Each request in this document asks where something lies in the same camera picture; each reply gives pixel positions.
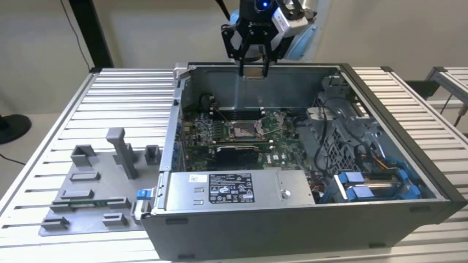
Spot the green RAM stick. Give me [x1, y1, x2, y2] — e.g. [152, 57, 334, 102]
[52, 199, 130, 209]

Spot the grey metal drive cage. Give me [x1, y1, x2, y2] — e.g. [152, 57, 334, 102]
[295, 75, 386, 180]

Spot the black graphics card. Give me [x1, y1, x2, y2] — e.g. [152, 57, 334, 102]
[207, 145, 272, 169]

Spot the silver CPU plate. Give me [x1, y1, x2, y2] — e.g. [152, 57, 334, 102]
[243, 66, 267, 81]

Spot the blue case latch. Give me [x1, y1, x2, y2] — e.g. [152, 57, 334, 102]
[132, 188, 154, 220]

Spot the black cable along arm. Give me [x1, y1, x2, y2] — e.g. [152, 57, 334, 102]
[215, 0, 232, 20]

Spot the black RAM slot bank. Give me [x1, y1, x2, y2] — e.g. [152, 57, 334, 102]
[211, 106, 266, 121]

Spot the black table bracket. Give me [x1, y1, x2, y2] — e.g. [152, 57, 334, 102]
[404, 79, 440, 100]

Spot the green motherboard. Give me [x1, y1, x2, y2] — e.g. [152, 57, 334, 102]
[180, 109, 314, 173]

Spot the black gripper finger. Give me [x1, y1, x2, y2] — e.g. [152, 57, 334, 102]
[259, 29, 291, 78]
[220, 23, 254, 77]

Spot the metal socket cover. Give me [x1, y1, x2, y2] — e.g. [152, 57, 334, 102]
[260, 113, 288, 133]

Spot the black open PC case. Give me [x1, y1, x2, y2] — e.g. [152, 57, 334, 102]
[140, 62, 468, 261]

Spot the orange wire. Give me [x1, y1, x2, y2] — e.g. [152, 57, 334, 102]
[375, 158, 395, 172]

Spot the black upright pole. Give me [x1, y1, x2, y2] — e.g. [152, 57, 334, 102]
[70, 0, 115, 69]

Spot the black round stand base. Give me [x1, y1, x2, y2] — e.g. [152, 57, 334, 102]
[0, 113, 32, 145]

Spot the hard disk in blue carrier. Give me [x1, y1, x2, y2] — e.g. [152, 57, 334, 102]
[343, 183, 422, 203]
[335, 169, 411, 185]

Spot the grey parts rack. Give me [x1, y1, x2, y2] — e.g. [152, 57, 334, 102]
[39, 127, 164, 237]

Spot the neighbouring slatted metal table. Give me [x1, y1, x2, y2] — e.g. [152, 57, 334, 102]
[426, 65, 468, 127]

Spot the silver power supply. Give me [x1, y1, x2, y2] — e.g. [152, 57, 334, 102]
[163, 169, 316, 212]

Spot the thin black wall cable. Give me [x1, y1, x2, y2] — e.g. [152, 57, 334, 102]
[60, 0, 92, 71]

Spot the CPU socket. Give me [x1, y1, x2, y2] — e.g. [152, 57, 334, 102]
[228, 120, 266, 142]

